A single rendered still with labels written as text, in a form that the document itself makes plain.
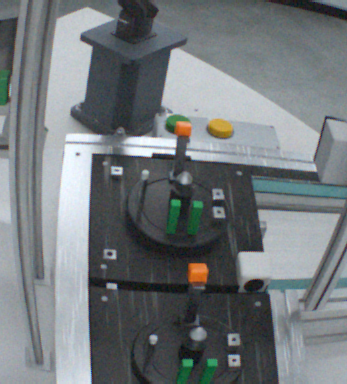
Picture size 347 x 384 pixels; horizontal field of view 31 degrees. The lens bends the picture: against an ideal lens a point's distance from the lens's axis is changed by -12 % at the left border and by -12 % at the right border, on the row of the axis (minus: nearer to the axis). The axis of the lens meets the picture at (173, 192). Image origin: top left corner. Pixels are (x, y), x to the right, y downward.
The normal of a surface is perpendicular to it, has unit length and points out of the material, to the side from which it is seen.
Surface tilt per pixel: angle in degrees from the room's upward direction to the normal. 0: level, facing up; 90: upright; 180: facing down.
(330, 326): 90
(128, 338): 0
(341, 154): 90
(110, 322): 0
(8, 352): 0
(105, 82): 90
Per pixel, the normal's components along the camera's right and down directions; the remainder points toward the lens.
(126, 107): 0.07, 0.69
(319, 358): 0.14, -0.72
